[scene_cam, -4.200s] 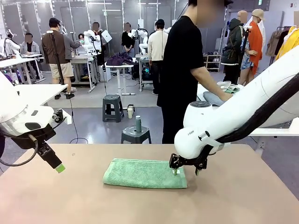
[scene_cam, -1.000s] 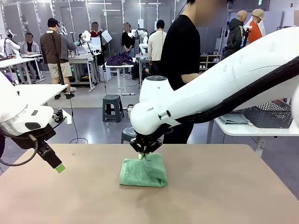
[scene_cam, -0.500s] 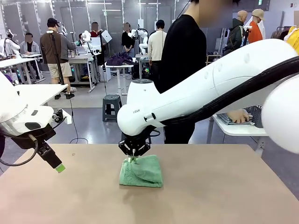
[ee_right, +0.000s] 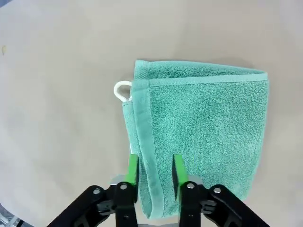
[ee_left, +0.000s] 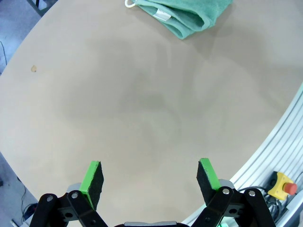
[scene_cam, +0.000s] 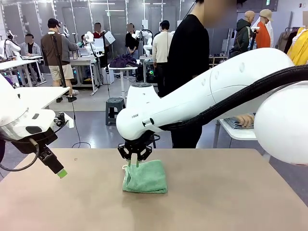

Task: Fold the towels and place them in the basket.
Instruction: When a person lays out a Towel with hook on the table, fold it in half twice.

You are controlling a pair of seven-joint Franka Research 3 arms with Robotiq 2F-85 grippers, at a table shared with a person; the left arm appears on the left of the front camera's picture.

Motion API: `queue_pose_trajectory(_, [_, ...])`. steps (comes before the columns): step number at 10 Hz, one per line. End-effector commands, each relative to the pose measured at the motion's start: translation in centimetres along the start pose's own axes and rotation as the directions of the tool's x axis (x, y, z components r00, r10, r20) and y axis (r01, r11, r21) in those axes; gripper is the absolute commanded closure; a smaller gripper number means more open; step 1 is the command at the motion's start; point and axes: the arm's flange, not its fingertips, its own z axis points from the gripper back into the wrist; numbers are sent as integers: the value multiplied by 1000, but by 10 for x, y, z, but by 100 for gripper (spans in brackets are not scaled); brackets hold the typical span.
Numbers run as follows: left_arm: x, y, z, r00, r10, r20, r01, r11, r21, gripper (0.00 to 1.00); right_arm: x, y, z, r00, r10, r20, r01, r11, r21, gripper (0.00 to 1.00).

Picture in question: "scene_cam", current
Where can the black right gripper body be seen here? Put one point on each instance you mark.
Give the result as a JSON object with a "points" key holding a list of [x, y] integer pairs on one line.
{"points": [[139, 143]]}

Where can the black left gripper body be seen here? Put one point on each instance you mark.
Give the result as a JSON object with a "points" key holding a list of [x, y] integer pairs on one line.
{"points": [[31, 144]]}

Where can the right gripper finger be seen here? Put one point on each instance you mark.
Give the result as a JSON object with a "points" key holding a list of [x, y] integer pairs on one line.
{"points": [[124, 151], [145, 154]]}

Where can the green towel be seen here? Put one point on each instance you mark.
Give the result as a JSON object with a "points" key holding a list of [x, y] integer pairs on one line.
{"points": [[146, 178]]}

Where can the grey blue towel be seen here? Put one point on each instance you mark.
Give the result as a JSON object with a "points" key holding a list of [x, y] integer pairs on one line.
{"points": [[232, 124]]}

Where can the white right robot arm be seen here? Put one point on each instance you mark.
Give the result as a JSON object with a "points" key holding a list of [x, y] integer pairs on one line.
{"points": [[216, 86]]}

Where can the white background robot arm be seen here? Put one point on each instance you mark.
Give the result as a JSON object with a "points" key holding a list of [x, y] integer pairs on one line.
{"points": [[9, 45], [147, 39], [90, 38]]}

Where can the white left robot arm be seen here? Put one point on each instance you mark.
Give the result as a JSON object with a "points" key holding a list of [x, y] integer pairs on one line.
{"points": [[14, 108]]}

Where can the person's left hand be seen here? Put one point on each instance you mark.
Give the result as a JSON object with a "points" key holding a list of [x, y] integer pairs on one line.
{"points": [[246, 120]]}

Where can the dark grey plastic stool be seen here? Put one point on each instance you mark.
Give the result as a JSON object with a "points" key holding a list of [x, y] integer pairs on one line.
{"points": [[114, 103]]}

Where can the purple cloth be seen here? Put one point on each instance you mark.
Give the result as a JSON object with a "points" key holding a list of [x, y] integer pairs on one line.
{"points": [[9, 80]]}

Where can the white standing desk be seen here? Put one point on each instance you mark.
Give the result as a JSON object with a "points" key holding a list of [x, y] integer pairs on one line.
{"points": [[122, 72]]}

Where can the white computer tower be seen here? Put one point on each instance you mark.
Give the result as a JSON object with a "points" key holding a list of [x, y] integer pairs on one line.
{"points": [[109, 75]]}

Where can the long white desk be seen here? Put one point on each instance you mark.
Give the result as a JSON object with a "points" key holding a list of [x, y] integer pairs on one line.
{"points": [[16, 63]]}

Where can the purple clothes pile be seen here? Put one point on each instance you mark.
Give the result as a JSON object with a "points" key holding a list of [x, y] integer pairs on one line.
{"points": [[124, 61]]}

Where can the grey robot bench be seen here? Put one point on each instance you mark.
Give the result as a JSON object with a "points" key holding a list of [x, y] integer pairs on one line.
{"points": [[145, 59]]}

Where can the seated person grey jacket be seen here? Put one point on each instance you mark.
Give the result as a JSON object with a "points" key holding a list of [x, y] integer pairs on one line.
{"points": [[30, 49]]}

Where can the man in brown vest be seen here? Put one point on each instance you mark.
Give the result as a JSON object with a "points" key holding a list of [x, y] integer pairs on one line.
{"points": [[54, 50]]}

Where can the grey workbench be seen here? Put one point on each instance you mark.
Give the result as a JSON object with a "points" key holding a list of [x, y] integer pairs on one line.
{"points": [[81, 61]]}

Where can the man white sweater black cap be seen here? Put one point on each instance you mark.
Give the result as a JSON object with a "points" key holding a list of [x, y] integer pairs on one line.
{"points": [[162, 48]]}

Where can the person black outfit hands clasped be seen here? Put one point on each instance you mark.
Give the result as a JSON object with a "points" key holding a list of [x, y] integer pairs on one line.
{"points": [[131, 41]]}

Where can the person in black t-shirt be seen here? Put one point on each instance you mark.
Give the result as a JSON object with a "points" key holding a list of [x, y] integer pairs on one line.
{"points": [[187, 48]]}

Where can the white shoe rack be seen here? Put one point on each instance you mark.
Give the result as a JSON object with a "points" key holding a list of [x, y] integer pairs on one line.
{"points": [[216, 60]]}

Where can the person in maroon top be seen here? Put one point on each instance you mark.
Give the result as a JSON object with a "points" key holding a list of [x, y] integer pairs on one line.
{"points": [[97, 33]]}

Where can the mannequin in dark jacket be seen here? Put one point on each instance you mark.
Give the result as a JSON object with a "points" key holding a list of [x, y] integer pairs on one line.
{"points": [[243, 38]]}

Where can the mannequin orange top beige cap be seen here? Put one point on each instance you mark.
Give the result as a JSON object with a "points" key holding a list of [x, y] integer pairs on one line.
{"points": [[263, 36]]}

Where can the clothes rack brown garments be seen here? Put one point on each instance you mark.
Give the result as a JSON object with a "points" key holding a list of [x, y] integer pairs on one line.
{"points": [[281, 42]]}

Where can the mannequin in yellow garment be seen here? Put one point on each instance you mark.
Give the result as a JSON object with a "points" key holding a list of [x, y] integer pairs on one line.
{"points": [[298, 48]]}

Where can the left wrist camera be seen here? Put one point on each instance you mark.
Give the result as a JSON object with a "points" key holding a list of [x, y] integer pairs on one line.
{"points": [[60, 119]]}

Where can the black tripod with white camera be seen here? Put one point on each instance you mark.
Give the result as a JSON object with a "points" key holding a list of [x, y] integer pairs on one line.
{"points": [[253, 36]]}

